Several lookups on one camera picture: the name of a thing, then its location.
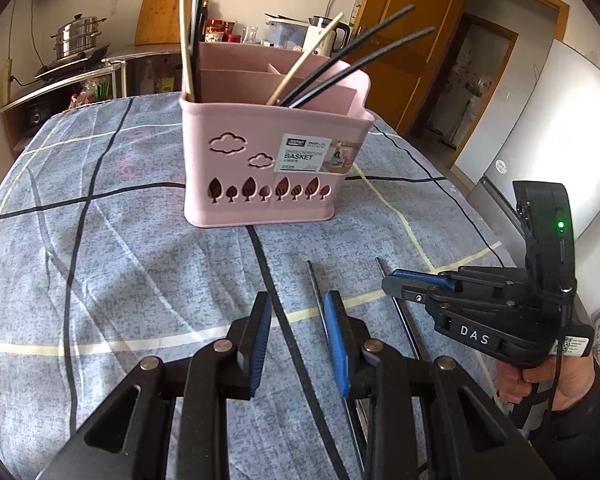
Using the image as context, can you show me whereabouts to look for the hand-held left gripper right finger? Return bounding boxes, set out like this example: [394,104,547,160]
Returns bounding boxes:
[323,290,562,480]

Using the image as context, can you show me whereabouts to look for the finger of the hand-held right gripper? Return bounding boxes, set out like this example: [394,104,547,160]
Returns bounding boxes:
[389,266,532,293]
[380,276,532,312]

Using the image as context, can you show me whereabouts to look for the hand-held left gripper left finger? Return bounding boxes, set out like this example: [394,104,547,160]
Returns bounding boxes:
[39,291,274,480]

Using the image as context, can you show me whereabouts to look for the steel chopstick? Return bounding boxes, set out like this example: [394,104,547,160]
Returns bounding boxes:
[306,259,370,463]
[375,257,424,362]

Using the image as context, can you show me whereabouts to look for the pink plastic utensil basket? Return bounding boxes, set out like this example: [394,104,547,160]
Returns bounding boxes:
[179,40,376,228]

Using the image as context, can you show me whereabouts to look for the ivory chopstick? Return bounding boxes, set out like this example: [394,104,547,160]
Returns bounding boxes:
[266,11,344,107]
[179,0,196,102]

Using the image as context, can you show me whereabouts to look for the person's right forearm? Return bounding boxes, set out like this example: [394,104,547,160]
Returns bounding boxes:
[514,362,600,480]

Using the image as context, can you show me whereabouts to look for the person's right hand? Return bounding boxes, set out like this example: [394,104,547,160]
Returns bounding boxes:
[496,355,599,414]

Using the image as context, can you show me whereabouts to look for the blue grey checked tablecloth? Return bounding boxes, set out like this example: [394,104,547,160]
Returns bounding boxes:
[0,91,536,480]

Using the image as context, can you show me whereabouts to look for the wooden door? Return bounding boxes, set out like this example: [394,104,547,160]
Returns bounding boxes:
[349,0,472,134]

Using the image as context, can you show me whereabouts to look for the white refrigerator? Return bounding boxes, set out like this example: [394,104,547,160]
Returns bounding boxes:
[452,37,600,267]

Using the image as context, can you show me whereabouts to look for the white electric kettle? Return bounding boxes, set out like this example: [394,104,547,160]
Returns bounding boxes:
[302,15,352,59]

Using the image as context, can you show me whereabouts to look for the water filter pitcher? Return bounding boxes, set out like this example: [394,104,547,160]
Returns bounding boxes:
[264,12,311,52]

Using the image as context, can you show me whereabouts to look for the clear plastic bag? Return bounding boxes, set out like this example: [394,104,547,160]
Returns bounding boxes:
[69,79,114,109]

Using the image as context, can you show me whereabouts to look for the black kitchen appliance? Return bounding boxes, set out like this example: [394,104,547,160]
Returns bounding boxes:
[22,104,49,129]

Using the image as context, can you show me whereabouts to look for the metal stove stand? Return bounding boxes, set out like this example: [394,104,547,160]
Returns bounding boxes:
[0,59,127,157]

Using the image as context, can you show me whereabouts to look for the black gas stove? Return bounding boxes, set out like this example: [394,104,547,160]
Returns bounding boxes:
[33,45,112,81]

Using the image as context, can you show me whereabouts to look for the wooden cutting board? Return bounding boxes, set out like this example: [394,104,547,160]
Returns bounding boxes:
[134,0,196,46]

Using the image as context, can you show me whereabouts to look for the steel steamer pot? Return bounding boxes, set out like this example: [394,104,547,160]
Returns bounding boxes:
[49,13,107,61]

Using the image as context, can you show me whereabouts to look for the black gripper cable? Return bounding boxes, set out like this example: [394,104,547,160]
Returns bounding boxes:
[545,350,567,416]

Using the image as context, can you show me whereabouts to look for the black wall cable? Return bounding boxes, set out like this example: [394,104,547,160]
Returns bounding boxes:
[6,4,37,89]

